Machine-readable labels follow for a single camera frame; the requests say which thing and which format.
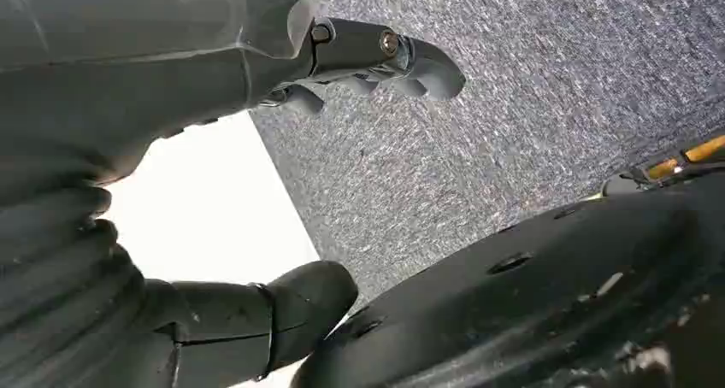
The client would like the black robot foot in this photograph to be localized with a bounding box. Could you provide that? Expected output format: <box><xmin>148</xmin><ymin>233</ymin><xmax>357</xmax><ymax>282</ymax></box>
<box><xmin>290</xmin><ymin>163</ymin><xmax>725</xmax><ymax>388</ymax></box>

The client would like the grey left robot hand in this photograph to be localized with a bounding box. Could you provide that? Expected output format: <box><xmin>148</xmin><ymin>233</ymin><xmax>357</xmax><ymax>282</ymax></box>
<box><xmin>0</xmin><ymin>0</ymin><xmax>467</xmax><ymax>388</ymax></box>

